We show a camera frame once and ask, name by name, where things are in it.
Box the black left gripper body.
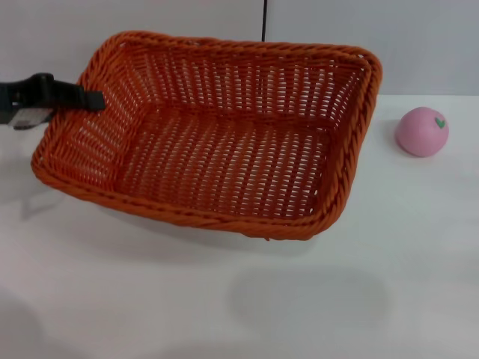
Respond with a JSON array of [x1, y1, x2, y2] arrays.
[[0, 73, 57, 127]]

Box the orange woven rectangular basket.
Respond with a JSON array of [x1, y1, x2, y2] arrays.
[[31, 31, 384, 242]]

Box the pink toy peach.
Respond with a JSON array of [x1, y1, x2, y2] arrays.
[[395, 106, 450, 159]]

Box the thin black cable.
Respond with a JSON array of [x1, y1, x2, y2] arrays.
[[261, 0, 269, 43]]

